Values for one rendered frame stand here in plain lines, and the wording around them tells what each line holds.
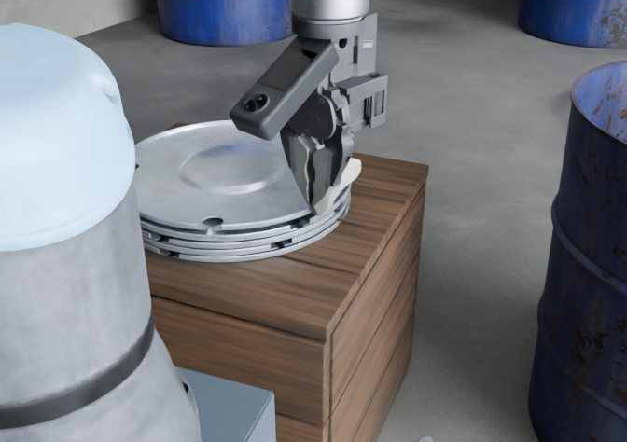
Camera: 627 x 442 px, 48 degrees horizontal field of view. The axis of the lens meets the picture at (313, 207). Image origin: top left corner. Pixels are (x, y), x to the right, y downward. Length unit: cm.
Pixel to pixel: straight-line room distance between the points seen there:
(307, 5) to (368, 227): 28
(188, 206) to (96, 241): 49
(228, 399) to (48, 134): 23
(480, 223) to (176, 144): 80
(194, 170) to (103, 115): 57
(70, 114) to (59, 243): 5
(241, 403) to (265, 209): 36
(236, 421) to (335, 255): 36
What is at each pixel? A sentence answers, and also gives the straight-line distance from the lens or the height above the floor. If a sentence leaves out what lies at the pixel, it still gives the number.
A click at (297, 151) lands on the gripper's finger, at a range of 73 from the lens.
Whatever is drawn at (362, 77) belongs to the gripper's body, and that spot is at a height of 54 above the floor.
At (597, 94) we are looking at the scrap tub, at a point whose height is 44.
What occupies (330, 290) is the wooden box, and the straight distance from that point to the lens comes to 71.
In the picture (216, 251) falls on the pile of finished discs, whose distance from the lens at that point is 74.
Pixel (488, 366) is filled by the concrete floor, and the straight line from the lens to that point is 118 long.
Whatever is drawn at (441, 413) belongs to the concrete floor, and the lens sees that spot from 109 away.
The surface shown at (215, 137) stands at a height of 39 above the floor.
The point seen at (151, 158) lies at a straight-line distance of 91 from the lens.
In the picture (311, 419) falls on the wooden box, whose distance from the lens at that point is 75.
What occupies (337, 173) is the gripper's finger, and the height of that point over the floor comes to 45.
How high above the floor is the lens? 76
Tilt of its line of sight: 29 degrees down
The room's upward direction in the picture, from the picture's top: straight up
